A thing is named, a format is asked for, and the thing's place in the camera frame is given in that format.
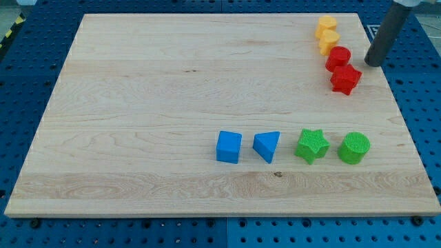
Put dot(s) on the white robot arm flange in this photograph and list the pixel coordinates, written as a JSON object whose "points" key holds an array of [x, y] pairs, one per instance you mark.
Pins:
{"points": [[408, 3]]}

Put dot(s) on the green star block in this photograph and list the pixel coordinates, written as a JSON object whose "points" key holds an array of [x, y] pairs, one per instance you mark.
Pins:
{"points": [[311, 145]]}

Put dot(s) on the red star block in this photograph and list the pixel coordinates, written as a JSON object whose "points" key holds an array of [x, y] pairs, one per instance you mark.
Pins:
{"points": [[345, 78]]}

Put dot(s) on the blue cube block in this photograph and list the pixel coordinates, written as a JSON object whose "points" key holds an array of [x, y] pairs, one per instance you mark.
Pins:
{"points": [[228, 147]]}

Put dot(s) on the blue triangle block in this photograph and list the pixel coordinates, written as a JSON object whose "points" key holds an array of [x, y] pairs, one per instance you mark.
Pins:
{"points": [[265, 145]]}

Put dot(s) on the light wooden board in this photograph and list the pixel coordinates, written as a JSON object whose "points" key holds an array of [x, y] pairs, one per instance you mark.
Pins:
{"points": [[131, 127]]}

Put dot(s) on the green cylinder block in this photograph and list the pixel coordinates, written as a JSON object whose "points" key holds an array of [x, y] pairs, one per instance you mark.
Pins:
{"points": [[353, 148]]}

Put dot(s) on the red cylinder block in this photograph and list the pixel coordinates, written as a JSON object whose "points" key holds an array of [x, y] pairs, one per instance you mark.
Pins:
{"points": [[338, 56]]}

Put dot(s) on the yellow heart block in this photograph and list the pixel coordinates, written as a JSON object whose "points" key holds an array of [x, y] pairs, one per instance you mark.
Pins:
{"points": [[328, 40]]}

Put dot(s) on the yellow hexagon block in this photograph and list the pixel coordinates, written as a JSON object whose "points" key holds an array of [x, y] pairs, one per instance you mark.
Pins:
{"points": [[325, 22]]}

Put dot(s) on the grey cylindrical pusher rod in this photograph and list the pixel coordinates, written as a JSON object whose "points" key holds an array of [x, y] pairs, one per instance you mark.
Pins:
{"points": [[387, 33]]}

